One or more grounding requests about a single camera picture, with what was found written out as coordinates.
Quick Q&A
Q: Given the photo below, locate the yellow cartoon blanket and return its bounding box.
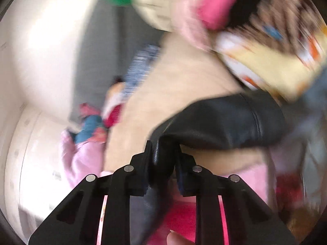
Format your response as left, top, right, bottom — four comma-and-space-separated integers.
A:
215, 0, 326, 101

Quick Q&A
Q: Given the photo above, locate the grey quilted headboard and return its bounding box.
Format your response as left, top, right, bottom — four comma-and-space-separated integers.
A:
69, 0, 163, 123

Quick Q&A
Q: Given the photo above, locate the pink cartoon fleece blanket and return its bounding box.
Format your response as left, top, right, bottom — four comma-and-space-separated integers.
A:
95, 167, 272, 245

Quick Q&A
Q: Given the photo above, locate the right hand thumb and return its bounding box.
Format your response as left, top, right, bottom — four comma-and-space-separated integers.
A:
166, 231, 195, 245

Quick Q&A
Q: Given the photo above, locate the black leather jacket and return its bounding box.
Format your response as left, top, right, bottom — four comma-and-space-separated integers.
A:
142, 90, 286, 235

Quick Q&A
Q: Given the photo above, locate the blue patterned cloth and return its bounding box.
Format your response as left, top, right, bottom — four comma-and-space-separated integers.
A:
121, 44, 161, 101

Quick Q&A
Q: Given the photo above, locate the pink quilt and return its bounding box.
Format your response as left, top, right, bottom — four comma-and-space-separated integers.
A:
61, 130, 105, 188

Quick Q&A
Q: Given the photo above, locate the beige plush bed cover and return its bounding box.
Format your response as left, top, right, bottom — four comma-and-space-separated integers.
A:
103, 33, 242, 172

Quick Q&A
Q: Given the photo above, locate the red and cream pillow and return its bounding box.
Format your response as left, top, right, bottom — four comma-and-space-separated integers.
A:
101, 82, 125, 128

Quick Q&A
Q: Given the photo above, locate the teal floral pillow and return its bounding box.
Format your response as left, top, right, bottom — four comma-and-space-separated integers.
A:
74, 103, 108, 144

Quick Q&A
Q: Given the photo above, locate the pink fuzzy garment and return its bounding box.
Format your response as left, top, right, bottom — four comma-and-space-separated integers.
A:
172, 0, 237, 51

